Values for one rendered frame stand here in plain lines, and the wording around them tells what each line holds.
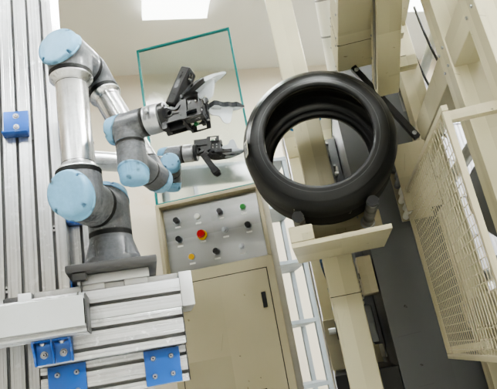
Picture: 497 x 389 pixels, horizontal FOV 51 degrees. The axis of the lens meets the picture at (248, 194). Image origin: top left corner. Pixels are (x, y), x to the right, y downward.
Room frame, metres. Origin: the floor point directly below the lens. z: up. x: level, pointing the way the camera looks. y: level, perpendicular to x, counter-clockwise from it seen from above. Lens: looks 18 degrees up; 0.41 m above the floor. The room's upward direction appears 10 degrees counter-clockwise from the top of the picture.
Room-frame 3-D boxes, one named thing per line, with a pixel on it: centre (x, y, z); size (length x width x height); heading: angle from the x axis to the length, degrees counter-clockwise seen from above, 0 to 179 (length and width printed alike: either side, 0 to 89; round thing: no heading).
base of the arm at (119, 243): (1.39, 0.39, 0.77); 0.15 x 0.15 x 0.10
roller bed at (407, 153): (2.24, -0.73, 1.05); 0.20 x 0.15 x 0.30; 174
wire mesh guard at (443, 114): (1.80, -0.63, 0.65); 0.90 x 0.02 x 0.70; 174
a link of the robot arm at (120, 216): (1.38, 0.39, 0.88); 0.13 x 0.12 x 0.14; 168
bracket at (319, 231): (2.24, -0.34, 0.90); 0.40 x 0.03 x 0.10; 84
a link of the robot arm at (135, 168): (1.24, 0.27, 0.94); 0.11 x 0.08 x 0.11; 168
